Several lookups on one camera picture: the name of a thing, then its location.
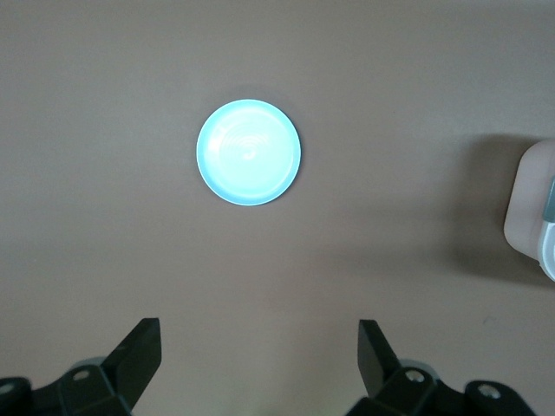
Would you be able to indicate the white lidded storage box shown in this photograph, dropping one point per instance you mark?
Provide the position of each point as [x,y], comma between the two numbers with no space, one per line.
[526,208]

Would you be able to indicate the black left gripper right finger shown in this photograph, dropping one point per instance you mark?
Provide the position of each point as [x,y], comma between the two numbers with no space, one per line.
[381,368]

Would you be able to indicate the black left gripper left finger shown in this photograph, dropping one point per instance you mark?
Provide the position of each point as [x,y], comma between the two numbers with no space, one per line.
[130,368]

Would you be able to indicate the blue round plate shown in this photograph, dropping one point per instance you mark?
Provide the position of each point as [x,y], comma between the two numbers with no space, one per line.
[247,151]

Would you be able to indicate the brown table mat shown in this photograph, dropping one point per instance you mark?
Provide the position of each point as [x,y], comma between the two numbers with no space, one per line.
[130,130]

